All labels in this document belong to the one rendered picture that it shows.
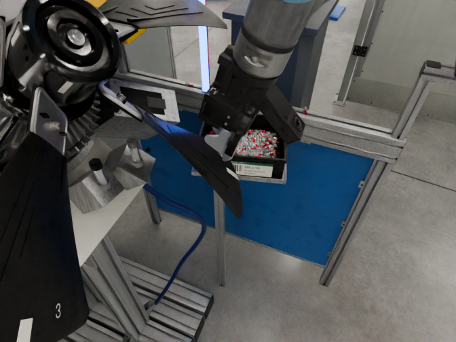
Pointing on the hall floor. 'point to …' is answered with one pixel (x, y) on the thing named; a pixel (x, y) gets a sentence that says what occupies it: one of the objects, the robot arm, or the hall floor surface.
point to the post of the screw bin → (220, 237)
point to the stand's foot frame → (197, 317)
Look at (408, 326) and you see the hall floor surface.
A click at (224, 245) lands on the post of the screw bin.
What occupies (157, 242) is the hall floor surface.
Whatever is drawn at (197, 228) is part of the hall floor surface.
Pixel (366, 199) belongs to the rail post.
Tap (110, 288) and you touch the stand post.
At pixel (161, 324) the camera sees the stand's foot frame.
